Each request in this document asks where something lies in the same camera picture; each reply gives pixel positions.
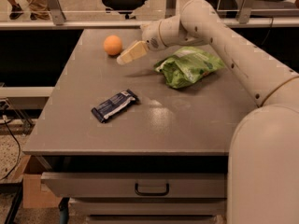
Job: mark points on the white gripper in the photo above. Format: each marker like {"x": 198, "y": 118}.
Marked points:
{"x": 150, "y": 36}

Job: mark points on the orange fruit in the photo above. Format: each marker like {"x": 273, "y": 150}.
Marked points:
{"x": 112, "y": 45}

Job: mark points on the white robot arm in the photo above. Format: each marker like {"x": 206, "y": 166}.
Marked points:
{"x": 263, "y": 165}

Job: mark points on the blue rxbar blueberry wrapper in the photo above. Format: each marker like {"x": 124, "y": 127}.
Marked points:
{"x": 114, "y": 105}

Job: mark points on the green chip bag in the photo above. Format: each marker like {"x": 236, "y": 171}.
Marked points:
{"x": 186, "y": 66}

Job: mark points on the person legs in background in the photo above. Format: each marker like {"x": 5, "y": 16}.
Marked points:
{"x": 39, "y": 10}

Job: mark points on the grey open top drawer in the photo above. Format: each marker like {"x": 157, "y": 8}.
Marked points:
{"x": 115, "y": 176}

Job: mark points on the cardboard box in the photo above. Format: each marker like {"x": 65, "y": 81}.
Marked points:
{"x": 35, "y": 194}

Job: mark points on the grey bottom drawer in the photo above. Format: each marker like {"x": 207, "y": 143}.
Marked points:
{"x": 219, "y": 219}

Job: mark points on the black drawer handle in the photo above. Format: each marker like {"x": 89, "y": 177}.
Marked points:
{"x": 152, "y": 191}

